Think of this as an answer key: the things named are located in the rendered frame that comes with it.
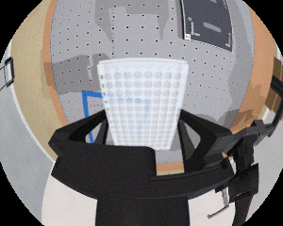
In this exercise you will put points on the blue tape outline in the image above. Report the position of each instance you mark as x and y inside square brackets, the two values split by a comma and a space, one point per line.
[86, 93]

